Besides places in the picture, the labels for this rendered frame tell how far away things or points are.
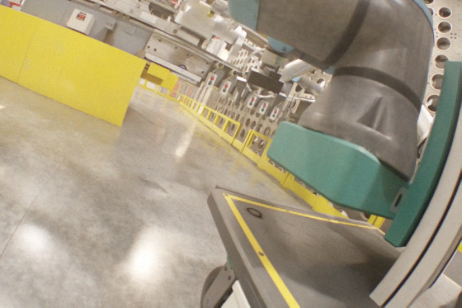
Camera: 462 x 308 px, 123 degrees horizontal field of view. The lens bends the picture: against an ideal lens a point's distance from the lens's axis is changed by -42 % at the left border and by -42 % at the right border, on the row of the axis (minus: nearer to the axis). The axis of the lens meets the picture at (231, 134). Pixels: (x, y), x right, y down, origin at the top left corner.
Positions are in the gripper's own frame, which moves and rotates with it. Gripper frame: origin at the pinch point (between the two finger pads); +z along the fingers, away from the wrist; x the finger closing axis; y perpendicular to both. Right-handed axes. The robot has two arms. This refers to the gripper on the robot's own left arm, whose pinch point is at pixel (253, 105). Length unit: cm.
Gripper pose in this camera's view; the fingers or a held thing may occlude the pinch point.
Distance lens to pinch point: 83.2
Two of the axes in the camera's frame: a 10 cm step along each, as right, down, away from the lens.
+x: -9.4, -2.9, -1.8
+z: -3.4, 8.0, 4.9
